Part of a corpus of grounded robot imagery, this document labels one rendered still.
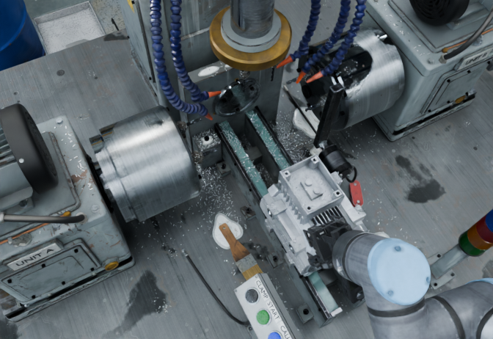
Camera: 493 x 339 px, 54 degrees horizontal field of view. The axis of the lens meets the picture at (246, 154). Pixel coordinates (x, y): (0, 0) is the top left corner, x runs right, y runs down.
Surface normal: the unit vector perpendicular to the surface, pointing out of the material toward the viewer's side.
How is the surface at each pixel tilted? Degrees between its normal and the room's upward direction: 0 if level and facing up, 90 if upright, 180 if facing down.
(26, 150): 37
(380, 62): 28
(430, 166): 0
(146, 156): 20
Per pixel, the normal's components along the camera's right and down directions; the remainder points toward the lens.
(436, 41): 0.03, -0.49
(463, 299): -0.10, -0.83
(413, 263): 0.24, -0.11
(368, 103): 0.44, 0.56
